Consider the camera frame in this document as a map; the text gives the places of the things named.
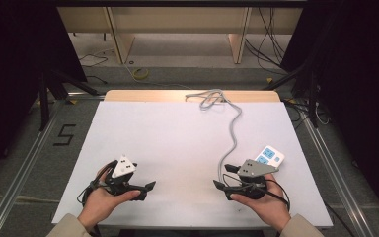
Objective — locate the person's left hand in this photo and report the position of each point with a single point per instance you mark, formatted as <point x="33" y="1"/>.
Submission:
<point x="100" y="204"/>

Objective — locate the silver metal floor rail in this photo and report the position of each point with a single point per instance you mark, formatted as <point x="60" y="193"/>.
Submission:
<point x="19" y="171"/>
<point x="335" y="171"/>

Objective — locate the white table cover board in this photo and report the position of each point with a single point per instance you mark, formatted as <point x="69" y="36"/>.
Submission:
<point x="177" y="144"/>

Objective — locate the black metal stand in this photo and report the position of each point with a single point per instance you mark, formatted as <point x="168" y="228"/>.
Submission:
<point x="304" y="89"/>
<point x="51" y="95"/>

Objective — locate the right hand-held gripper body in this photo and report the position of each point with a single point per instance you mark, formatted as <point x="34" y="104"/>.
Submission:
<point x="255" y="169"/>

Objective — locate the black curtain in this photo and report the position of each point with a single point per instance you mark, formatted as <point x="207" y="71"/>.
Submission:
<point x="16" y="65"/>
<point x="355" y="82"/>

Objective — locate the yellow tape roll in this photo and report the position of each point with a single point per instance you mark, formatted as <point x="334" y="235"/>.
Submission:
<point x="140" y="73"/>

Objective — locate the person's right hand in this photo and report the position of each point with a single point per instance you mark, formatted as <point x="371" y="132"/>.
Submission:
<point x="269" y="204"/>

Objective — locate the white power strip blue sockets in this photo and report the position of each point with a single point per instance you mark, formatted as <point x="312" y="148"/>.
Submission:
<point x="271" y="154"/>

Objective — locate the beige wooden desk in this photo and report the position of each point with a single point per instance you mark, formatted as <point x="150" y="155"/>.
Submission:
<point x="177" y="19"/>

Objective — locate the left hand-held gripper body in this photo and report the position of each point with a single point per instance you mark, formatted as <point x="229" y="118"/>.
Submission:
<point x="124" y="166"/>

